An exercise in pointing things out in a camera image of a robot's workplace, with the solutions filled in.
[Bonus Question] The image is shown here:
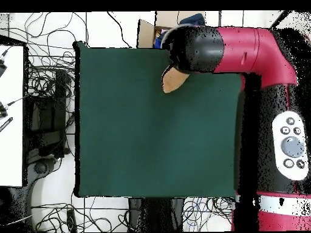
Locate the tan terry towel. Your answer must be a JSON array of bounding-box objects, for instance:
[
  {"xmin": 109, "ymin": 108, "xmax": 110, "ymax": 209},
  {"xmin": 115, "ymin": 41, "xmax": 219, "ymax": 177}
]
[{"xmin": 161, "ymin": 64, "xmax": 191, "ymax": 94}]

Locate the dark green table cloth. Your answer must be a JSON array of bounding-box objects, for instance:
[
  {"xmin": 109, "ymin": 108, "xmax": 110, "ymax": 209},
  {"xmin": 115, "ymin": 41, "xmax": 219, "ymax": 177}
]
[{"xmin": 73, "ymin": 40, "xmax": 244, "ymax": 198}]

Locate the dark navy garment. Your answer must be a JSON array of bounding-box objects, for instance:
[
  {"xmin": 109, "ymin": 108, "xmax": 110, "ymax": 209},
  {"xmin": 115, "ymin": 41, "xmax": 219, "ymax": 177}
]
[{"xmin": 154, "ymin": 29, "xmax": 171, "ymax": 49}]

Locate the brown cardboard box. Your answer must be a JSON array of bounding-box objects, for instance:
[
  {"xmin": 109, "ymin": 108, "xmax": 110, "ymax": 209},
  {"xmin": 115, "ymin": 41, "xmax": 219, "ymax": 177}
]
[{"xmin": 137, "ymin": 10, "xmax": 207, "ymax": 49}]

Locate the blue denim garment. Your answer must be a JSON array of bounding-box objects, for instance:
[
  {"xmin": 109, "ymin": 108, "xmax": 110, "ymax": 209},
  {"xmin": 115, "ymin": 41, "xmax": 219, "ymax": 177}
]
[{"xmin": 179, "ymin": 13, "xmax": 207, "ymax": 27}]

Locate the grey stand base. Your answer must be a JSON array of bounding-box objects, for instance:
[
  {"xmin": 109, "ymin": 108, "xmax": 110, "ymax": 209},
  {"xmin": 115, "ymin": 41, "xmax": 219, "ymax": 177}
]
[{"xmin": 26, "ymin": 157, "xmax": 61, "ymax": 195}]

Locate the black power strip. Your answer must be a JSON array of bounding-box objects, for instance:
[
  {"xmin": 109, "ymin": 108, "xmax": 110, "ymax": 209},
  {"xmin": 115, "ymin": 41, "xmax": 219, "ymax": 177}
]
[{"xmin": 66, "ymin": 209, "xmax": 77, "ymax": 232}]

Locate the white table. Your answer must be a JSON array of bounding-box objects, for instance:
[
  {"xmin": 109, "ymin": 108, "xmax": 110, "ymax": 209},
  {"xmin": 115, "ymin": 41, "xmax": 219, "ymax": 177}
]
[{"xmin": 0, "ymin": 44, "xmax": 24, "ymax": 187}]

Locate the black strip with marks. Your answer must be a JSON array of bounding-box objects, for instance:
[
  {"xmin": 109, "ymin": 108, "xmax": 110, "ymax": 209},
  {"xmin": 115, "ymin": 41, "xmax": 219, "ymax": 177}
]
[{"xmin": 0, "ymin": 116, "xmax": 13, "ymax": 133}]

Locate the black pole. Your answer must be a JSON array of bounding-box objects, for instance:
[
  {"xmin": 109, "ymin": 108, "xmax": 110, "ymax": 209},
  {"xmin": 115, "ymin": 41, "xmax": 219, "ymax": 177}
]
[{"xmin": 269, "ymin": 10, "xmax": 290, "ymax": 29}]

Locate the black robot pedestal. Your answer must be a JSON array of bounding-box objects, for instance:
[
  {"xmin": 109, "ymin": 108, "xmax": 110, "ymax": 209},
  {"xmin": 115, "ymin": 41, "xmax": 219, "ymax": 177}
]
[{"xmin": 128, "ymin": 197, "xmax": 185, "ymax": 232}]

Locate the black stand frame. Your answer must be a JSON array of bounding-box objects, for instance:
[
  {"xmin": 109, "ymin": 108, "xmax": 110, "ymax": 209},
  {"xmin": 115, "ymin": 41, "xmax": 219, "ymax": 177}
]
[{"xmin": 24, "ymin": 70, "xmax": 72, "ymax": 160}]

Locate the black cable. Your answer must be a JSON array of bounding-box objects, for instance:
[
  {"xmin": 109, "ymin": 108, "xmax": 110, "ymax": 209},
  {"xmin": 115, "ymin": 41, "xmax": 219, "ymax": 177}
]
[{"xmin": 106, "ymin": 11, "xmax": 131, "ymax": 48}]

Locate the black device with cable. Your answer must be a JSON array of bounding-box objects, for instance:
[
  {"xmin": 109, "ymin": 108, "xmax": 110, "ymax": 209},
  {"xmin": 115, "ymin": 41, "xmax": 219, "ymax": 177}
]
[{"xmin": 0, "ymin": 95, "xmax": 27, "ymax": 119}]

